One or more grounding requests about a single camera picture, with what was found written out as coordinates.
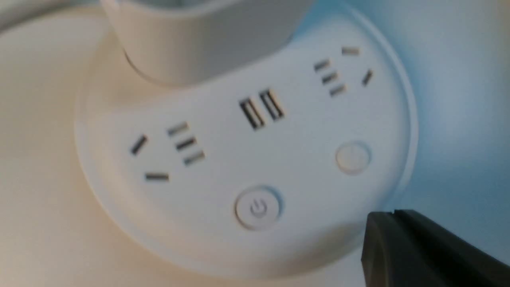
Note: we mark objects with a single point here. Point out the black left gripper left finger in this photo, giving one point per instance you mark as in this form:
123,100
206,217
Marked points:
390,256

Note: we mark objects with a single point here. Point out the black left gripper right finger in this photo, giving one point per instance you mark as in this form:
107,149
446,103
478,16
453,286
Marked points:
457,261

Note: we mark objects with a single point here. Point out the white desk lamp with sockets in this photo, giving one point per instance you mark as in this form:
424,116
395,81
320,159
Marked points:
266,171

